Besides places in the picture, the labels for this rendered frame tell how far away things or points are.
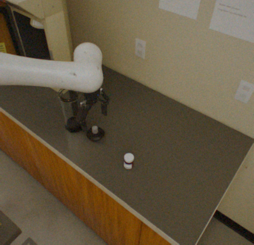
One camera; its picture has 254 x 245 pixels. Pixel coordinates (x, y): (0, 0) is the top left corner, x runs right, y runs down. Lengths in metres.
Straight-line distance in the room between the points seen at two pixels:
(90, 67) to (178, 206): 0.66
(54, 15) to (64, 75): 0.56
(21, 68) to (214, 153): 0.94
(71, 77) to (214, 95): 0.84
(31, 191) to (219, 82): 1.70
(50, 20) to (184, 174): 0.97
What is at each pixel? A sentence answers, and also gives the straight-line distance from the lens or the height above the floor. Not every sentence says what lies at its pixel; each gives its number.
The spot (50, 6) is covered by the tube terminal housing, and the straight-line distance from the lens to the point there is 1.35.
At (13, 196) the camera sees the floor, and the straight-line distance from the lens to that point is 2.35.
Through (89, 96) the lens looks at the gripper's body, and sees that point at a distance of 1.08.
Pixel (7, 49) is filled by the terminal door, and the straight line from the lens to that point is 1.67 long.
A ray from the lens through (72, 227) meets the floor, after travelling 2.11.
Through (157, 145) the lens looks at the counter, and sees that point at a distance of 1.29.
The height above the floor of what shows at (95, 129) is 1.01.
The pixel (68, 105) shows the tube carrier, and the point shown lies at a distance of 1.22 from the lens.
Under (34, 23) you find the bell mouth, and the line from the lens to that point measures 1.49.
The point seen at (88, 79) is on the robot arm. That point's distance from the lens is 0.85.
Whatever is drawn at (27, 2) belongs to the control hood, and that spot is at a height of 1.50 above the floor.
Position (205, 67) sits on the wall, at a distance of 1.38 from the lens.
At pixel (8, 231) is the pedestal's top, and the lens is 1.14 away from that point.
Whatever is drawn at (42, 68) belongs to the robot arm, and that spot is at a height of 1.47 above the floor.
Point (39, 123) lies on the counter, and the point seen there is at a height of 0.94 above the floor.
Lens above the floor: 1.93
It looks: 45 degrees down
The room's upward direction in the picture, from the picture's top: 2 degrees clockwise
